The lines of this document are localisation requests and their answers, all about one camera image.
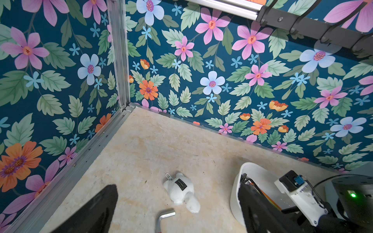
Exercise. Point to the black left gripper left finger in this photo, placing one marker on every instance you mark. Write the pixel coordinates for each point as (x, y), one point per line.
(95, 216)

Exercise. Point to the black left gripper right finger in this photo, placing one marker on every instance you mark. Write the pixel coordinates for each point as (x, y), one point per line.
(260, 216)

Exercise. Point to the orange handled hex key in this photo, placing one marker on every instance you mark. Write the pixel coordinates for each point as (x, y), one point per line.
(270, 200)

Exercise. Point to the red handled hex key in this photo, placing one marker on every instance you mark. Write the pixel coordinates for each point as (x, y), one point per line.
(162, 215)

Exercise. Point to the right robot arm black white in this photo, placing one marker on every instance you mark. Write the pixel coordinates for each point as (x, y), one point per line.
(354, 204)

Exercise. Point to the white plastic storage tray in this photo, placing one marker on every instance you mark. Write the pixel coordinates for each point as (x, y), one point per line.
(265, 181)

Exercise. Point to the pale blue stacked box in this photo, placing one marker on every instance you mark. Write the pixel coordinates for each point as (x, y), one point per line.
(331, 194)

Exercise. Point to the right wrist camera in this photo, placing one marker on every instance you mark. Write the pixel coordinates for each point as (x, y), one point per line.
(303, 195)

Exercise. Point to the white plush toy keychain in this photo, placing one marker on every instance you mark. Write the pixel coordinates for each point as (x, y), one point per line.
(181, 190)

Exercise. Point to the black hook rail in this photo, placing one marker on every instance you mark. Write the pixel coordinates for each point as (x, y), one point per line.
(357, 42)

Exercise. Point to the aluminium frame post back left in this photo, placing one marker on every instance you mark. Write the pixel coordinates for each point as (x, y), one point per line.
(117, 20)

